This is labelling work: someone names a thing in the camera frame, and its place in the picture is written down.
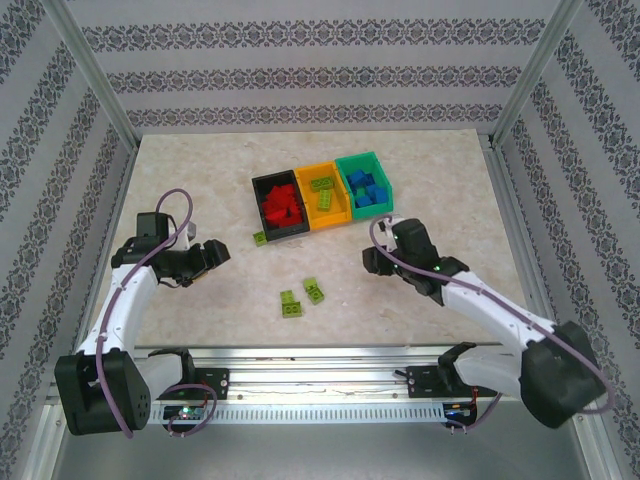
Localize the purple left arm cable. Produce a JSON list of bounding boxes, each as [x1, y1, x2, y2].
[[96, 188, 219, 440]]

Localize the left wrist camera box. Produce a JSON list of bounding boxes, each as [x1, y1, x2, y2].
[[172, 221, 198, 251]]

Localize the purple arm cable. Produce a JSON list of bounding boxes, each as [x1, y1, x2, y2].
[[96, 188, 219, 440], [368, 214, 617, 435]]

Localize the yellow plastic bin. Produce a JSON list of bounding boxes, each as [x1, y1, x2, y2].
[[293, 160, 353, 232]]

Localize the green plastic bin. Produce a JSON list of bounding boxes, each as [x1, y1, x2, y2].
[[334, 151, 395, 221]]

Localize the black plastic bin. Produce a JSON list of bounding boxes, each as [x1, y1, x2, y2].
[[251, 169, 312, 244]]

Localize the grey metal base panel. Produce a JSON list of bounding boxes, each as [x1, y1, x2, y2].
[[49, 422, 609, 480]]

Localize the aluminium table side rail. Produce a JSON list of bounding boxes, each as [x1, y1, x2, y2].
[[483, 144, 571, 359], [68, 147, 140, 364]]

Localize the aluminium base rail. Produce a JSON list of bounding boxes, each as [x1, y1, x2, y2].
[[47, 343, 594, 407]]

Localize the grey slotted cable duct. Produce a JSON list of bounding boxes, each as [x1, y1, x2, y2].
[[149, 403, 476, 426]]

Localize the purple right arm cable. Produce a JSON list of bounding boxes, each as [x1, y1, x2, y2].
[[368, 214, 617, 435]]

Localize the aluminium frame post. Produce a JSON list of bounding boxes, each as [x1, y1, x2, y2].
[[42, 0, 140, 150], [491, 0, 586, 149]]

